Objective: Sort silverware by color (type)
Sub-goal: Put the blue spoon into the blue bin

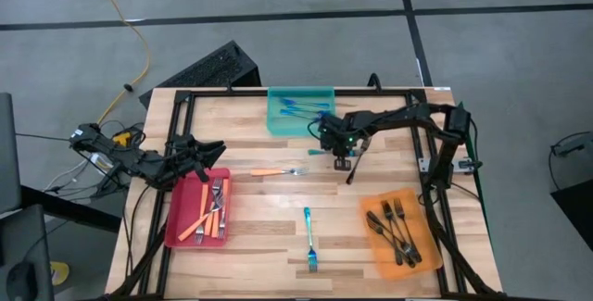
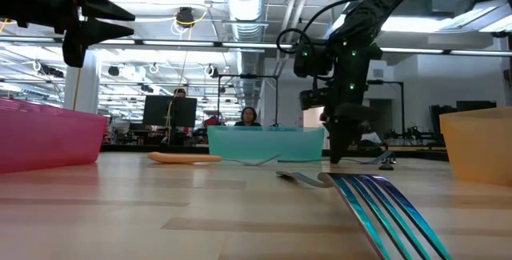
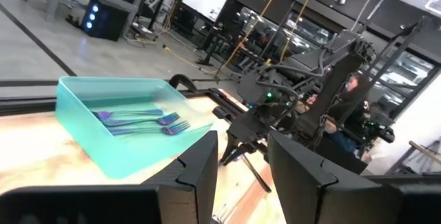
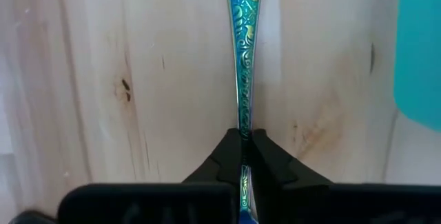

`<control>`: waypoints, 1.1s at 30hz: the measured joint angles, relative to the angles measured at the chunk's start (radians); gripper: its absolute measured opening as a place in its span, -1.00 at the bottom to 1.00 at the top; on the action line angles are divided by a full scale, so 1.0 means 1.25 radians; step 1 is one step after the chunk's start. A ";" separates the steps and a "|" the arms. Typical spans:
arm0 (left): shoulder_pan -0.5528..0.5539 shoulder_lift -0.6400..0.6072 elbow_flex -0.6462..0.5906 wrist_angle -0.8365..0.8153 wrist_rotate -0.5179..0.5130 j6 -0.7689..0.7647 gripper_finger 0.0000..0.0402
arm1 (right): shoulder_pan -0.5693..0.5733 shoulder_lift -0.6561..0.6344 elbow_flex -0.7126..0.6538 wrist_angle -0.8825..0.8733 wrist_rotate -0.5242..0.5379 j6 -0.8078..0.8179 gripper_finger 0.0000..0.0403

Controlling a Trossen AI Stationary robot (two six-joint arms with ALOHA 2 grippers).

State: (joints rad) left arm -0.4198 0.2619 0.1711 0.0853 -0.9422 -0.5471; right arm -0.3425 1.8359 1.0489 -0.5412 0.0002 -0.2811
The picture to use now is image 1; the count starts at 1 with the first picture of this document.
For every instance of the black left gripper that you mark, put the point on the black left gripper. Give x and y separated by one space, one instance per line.
187 162

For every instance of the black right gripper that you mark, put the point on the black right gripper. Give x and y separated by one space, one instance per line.
340 134

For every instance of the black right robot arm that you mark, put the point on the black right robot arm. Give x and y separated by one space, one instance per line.
403 116

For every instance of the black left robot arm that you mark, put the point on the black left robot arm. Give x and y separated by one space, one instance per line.
134 159

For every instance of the teal translucent plastic bin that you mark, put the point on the teal translucent plastic bin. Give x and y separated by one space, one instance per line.
287 127

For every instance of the red translucent plastic bin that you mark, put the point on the red translucent plastic bin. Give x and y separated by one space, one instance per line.
185 208

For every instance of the black table clamp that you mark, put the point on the black table clamp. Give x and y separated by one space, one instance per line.
374 83

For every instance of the orange translucent plastic bin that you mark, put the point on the orange translucent plastic bin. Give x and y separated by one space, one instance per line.
431 227

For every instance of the black desk beam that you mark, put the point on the black desk beam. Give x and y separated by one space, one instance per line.
69 208

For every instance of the yellow round sticker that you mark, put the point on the yellow round sticker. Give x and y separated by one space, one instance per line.
61 271

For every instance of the grey monitor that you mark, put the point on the grey monitor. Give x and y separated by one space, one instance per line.
8 153

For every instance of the dark desk pad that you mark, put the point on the dark desk pad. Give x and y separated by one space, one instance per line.
23 236

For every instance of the black computer mouse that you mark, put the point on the black computer mouse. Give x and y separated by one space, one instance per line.
21 280

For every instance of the dark grey floor device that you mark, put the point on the dark grey floor device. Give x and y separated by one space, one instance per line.
570 147

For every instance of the black flat floor object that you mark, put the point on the black flat floor object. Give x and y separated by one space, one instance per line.
576 213

